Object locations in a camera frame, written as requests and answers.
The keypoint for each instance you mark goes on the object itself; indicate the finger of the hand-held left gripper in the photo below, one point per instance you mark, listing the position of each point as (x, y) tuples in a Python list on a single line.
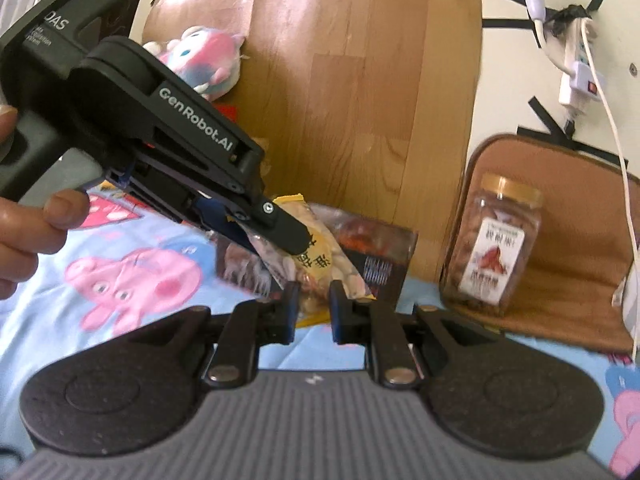
[(212, 215), (286, 234)]

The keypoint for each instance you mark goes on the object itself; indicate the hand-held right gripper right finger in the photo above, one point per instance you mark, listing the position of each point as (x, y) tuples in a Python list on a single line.
[(336, 311)]

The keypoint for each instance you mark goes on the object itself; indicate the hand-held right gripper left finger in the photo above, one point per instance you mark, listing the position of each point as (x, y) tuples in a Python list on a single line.
[(291, 311)]

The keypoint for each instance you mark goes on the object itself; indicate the clear nut packet yellow edge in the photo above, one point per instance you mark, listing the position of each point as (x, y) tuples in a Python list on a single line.
[(325, 260)]

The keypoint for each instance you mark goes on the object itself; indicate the person's left hand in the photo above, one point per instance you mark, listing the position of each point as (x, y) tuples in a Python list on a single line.
[(30, 240)]

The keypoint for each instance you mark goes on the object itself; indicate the black snack box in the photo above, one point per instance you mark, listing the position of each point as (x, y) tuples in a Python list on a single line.
[(385, 260)]

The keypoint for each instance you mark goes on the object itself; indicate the pink white plush toy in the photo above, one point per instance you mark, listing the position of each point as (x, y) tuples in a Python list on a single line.
[(200, 55)]

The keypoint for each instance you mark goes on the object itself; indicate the red gift box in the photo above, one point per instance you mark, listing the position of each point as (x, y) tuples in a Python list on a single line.
[(227, 112)]

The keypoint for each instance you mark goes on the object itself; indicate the wooden board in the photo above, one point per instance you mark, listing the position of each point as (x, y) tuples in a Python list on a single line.
[(350, 85)]

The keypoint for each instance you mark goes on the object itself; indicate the clear jar gold lid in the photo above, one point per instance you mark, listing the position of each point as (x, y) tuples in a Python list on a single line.
[(492, 260)]

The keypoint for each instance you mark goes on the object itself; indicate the printed blanket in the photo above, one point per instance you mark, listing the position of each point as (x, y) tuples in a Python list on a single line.
[(30, 330)]

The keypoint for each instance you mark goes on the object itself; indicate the white power strip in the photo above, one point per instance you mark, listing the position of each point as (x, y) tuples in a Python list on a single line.
[(580, 75)]

